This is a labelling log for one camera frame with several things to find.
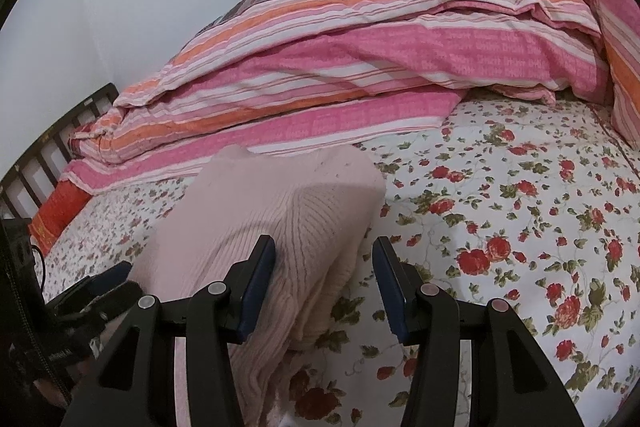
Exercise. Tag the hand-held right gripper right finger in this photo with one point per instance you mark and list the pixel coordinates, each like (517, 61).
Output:
(392, 294)

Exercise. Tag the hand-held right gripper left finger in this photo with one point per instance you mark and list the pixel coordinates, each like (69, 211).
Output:
(255, 294)

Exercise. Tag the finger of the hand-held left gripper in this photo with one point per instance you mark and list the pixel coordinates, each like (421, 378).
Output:
(110, 302)
(100, 281)

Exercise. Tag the pink knit sweater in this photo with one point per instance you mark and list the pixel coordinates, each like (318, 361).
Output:
(300, 207)

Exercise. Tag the orange red pillow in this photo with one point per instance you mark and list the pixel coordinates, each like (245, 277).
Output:
(55, 217)

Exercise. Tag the floral bed sheet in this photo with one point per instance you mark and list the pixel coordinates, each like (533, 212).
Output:
(500, 217)

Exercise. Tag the dark wooden bed headboard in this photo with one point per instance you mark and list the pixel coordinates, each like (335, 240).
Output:
(50, 132)

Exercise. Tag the pink striped quilt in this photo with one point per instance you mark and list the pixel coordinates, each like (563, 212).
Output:
(400, 47)

